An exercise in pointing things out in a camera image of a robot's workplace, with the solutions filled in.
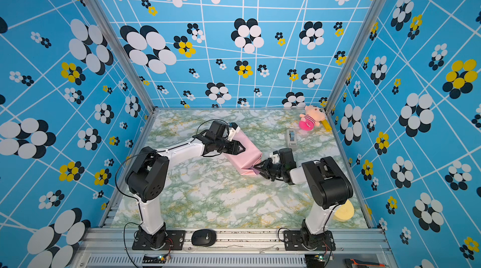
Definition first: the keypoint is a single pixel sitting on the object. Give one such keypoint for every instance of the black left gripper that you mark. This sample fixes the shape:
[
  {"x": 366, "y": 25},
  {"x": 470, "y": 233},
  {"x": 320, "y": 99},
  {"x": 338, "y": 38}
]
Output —
[{"x": 235, "y": 146}]

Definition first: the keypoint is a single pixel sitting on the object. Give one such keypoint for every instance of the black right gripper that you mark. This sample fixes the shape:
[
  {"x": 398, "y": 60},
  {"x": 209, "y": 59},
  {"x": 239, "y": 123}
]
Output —
[{"x": 265, "y": 169}]

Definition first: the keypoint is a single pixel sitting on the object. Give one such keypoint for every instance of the purple wrapping paper sheet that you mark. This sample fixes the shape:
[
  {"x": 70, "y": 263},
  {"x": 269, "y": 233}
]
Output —
[{"x": 244, "y": 162}]

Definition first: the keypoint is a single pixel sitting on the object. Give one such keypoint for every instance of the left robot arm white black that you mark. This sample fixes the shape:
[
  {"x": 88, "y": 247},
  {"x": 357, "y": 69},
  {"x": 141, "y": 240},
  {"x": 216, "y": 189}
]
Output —
[{"x": 148, "y": 173}]

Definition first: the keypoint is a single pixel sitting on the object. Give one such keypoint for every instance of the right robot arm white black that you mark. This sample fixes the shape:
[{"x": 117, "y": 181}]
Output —
[{"x": 329, "y": 188}]

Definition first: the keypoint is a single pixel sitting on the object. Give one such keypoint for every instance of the pink plush pig toy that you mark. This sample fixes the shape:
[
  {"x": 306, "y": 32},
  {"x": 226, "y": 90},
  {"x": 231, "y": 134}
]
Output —
[{"x": 312, "y": 118}]

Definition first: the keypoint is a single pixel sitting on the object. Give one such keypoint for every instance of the black computer mouse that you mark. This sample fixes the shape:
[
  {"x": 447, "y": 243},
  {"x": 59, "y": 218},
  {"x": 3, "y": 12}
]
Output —
[{"x": 204, "y": 237}]

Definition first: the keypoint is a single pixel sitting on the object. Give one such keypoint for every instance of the yellow round sponge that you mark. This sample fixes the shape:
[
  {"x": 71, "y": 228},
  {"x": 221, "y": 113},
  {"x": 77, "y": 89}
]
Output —
[{"x": 344, "y": 212}]

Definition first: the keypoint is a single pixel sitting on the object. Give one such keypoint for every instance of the green circuit board right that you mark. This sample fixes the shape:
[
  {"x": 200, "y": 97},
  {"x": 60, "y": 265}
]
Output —
[{"x": 317, "y": 260}]

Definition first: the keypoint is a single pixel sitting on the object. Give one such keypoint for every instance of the green circuit board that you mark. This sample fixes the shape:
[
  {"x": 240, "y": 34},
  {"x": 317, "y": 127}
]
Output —
[
  {"x": 155, "y": 259},
  {"x": 317, "y": 260}
]

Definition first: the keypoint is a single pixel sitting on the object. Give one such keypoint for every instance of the orange black tool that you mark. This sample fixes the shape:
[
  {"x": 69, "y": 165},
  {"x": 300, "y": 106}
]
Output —
[{"x": 354, "y": 263}]

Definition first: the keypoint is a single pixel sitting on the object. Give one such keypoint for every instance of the green circuit board left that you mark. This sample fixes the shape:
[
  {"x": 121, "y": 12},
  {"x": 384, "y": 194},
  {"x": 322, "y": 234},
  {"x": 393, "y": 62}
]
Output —
[{"x": 155, "y": 259}]

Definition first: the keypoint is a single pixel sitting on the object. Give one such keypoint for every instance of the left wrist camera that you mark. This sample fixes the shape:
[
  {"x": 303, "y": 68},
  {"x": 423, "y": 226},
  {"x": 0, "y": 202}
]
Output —
[{"x": 233, "y": 130}]

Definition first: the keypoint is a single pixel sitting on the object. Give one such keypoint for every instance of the aluminium front rail base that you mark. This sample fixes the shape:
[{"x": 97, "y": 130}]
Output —
[{"x": 233, "y": 248}]

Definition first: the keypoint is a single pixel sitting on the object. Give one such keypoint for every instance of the aluminium frame post left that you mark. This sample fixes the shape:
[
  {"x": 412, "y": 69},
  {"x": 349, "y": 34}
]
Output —
[{"x": 105, "y": 26}]

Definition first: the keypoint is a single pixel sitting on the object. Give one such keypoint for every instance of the aluminium frame post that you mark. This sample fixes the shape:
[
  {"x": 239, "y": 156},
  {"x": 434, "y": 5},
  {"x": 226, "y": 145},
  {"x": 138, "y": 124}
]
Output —
[
  {"x": 354, "y": 52},
  {"x": 105, "y": 26}
]

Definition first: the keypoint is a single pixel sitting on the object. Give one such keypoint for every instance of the aluminium frame post right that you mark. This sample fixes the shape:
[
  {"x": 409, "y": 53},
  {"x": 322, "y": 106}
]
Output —
[{"x": 354, "y": 52}]

